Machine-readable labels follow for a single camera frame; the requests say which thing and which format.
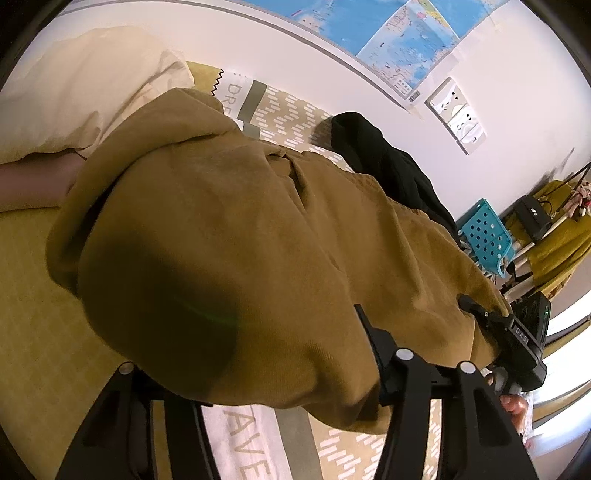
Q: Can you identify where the person's right hand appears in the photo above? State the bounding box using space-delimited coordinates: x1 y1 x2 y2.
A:
501 392 532 439

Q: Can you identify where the white metal rack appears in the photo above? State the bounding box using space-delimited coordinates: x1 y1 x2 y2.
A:
501 217 568 296

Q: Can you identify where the black garment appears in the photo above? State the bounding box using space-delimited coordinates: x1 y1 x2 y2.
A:
330 112 462 245

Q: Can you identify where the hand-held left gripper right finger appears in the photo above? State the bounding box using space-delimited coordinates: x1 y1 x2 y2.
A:
353 304 541 480

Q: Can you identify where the white wall socket panel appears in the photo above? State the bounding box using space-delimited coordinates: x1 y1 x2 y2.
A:
424 78 488 155

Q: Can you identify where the mustard brown garment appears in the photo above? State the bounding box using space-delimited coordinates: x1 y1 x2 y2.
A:
45 87 513 435

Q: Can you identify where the plush toy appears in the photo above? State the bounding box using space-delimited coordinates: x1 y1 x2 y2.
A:
566 178 591 217

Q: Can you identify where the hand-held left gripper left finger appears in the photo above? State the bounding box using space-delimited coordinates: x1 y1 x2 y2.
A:
55 361 218 480

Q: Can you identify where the yellow patterned bed sheet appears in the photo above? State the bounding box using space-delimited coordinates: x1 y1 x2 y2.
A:
0 60 532 480

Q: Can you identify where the pink pillow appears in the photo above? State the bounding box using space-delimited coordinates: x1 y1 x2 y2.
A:
0 152 86 213

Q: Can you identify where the world map wall poster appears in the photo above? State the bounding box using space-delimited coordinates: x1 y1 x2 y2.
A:
240 0 509 109

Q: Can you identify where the cream pillow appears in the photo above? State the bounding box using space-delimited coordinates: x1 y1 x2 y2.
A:
0 26 197 164

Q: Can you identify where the black bag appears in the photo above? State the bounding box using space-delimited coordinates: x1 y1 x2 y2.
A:
513 195 552 243

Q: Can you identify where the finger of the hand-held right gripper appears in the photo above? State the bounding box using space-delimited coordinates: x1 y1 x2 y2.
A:
457 294 515 342

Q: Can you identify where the mustard yellow hanging cloth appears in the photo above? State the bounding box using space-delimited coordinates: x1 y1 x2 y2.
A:
505 180 591 298

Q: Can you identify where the teal perforated plastic basket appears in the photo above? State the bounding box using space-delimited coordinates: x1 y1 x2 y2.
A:
456 198 515 280

